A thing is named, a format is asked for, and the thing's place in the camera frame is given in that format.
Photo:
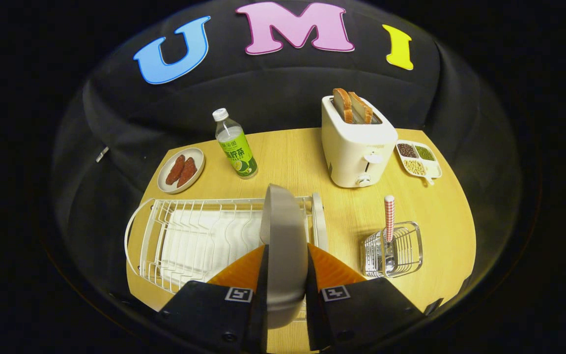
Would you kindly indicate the white toaster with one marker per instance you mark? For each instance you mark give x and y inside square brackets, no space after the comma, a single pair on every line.
[352,147]

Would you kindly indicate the pile of dark red beans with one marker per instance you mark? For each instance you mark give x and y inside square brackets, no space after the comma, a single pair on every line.
[407,150]

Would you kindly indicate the pile of green beans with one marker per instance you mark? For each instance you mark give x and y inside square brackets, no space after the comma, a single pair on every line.
[425,153]

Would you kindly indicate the white drain tray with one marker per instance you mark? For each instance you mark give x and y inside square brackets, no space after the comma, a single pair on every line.
[189,246]

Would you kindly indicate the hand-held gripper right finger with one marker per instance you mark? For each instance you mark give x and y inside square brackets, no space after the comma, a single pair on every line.
[312,314]

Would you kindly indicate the pile of soybeans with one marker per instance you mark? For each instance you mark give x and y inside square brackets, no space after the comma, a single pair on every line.
[414,167]

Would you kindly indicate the red-brown sausage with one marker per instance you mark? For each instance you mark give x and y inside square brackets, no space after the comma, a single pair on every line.
[175,169]
[187,172]

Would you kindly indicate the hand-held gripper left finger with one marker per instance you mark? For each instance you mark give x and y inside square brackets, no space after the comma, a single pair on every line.
[262,305]

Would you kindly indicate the white clip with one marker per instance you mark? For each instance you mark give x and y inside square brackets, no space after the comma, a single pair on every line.
[102,154]

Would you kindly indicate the grey plate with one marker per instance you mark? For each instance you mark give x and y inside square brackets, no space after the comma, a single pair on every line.
[285,246]

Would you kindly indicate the small beige saucer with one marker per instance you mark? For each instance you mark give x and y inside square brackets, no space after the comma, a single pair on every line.
[165,179]

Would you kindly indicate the green label drink bottle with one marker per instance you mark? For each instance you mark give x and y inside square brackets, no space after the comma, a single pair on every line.
[236,152]

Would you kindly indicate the white divided dish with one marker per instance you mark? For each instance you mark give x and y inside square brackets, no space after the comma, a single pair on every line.
[433,167]

